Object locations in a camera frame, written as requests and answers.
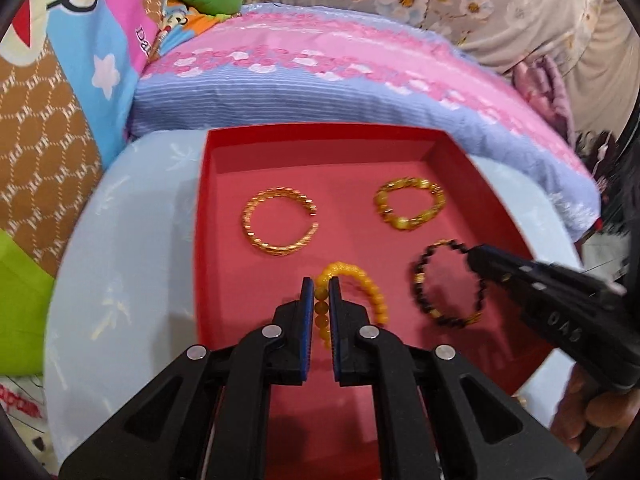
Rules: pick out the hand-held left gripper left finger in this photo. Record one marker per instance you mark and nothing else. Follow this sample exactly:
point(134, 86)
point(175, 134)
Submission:
point(306, 330)

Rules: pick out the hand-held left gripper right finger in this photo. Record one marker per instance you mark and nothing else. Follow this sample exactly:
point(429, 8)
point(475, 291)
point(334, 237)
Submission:
point(336, 330)

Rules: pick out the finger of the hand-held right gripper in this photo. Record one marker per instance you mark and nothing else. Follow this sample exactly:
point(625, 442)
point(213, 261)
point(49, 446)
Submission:
point(495, 267)

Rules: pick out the red cardboard box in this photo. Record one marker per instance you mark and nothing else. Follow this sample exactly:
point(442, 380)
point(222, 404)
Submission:
point(350, 210)

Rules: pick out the person's right hand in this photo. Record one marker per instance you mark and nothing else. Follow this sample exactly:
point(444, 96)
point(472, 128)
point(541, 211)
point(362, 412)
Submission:
point(605, 415)

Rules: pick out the gold open bangle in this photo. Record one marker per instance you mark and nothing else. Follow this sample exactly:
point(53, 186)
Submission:
point(248, 221)

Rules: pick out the pink blue striped pillow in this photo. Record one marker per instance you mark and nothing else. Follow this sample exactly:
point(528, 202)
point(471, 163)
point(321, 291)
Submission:
point(320, 90)

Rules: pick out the grey floral cloth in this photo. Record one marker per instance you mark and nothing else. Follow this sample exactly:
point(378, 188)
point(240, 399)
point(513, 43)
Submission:
point(525, 10)

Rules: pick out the bright green cloth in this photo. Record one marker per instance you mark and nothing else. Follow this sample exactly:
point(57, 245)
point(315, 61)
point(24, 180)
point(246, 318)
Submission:
point(22, 305)

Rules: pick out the cartoon printed blanket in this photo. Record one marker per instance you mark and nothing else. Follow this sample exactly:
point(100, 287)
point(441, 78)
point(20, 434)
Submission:
point(95, 60)

